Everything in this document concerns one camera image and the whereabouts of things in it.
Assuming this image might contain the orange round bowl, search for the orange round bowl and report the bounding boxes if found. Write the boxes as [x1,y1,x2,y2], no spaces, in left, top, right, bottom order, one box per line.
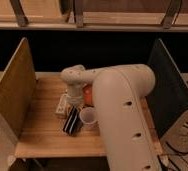
[83,84,93,106]

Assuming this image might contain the white cup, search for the white cup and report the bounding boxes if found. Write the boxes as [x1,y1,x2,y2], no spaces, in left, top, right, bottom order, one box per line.
[79,107,98,131]

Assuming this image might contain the right dark divider panel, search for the right dark divider panel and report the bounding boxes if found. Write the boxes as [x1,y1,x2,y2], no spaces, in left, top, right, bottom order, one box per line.
[147,39,188,138]

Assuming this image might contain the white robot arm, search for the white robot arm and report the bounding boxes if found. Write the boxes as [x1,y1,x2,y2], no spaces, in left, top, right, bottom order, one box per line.
[61,64,162,171]

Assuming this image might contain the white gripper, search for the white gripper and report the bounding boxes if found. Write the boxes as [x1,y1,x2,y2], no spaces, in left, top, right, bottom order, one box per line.
[67,86,83,107]

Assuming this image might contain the black floor cables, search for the black floor cables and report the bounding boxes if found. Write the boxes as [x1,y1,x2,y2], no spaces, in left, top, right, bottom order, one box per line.
[160,109,188,171]

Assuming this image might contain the left wooden divider panel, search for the left wooden divider panel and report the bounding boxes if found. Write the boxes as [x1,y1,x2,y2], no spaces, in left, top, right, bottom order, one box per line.
[0,38,36,142]

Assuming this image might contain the wooden shelf rail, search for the wooden shelf rail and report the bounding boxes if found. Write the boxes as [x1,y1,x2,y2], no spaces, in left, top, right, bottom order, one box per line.
[0,0,188,32]

